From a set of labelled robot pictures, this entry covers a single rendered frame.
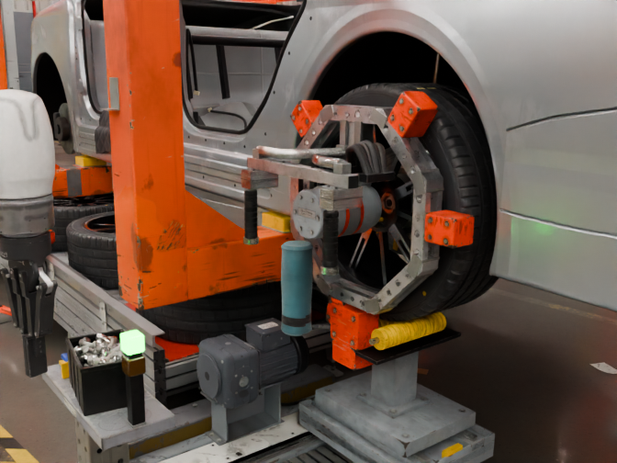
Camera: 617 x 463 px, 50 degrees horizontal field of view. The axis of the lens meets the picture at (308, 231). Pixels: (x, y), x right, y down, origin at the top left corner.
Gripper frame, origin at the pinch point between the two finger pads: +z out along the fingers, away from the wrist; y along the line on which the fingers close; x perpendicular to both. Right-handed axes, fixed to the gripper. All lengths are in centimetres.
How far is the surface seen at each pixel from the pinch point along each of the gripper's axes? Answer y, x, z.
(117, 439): -14.1, 24.2, 32.1
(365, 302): 4, 91, 15
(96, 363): -26.7, 28.4, 19.8
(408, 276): 18, 88, 4
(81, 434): -38, 30, 43
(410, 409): 9, 110, 53
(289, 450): -21, 90, 69
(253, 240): -23, 77, 0
